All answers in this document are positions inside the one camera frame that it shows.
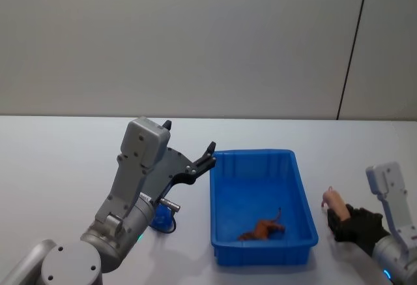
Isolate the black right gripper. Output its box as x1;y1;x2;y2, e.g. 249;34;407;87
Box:
326;203;391;244

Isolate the small blue toy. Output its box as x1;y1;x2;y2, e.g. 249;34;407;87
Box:
150;203;174;232

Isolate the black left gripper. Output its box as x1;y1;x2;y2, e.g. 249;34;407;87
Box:
141;119;217;206

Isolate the orange brown toy animal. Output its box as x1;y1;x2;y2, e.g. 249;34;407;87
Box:
237;207;287;242

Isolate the blue plastic bin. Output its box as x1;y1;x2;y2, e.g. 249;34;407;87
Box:
209;149;319;267

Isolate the black cable with silver plug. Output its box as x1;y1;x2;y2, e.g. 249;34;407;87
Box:
152;198;181;234

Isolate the pink toy pig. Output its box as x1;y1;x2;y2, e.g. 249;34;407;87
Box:
321;186;351;222

